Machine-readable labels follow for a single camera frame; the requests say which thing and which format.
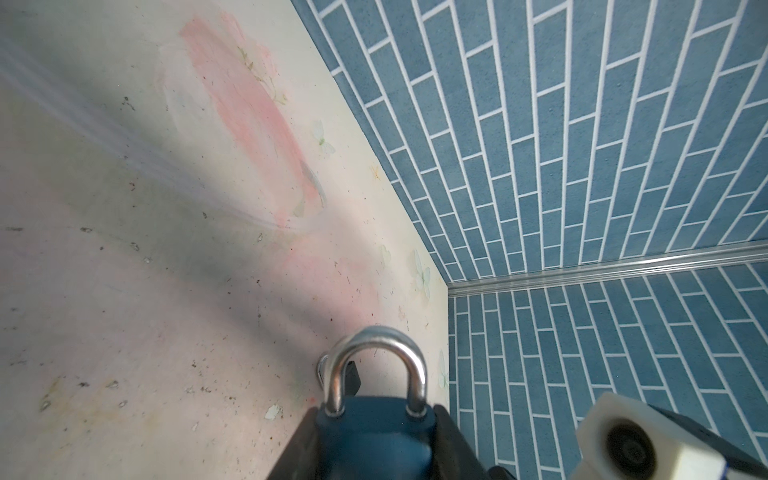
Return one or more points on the blue padlock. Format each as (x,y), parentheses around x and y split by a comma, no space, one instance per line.
(375,437)

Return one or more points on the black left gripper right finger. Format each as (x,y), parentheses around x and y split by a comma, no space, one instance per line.
(453,458)

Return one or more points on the aluminium right corner post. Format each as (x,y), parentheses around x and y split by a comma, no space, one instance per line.
(724,255)

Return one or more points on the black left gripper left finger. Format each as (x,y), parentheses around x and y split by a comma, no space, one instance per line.
(300,458)

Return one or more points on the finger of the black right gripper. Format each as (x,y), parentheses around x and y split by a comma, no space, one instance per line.
(352,381)

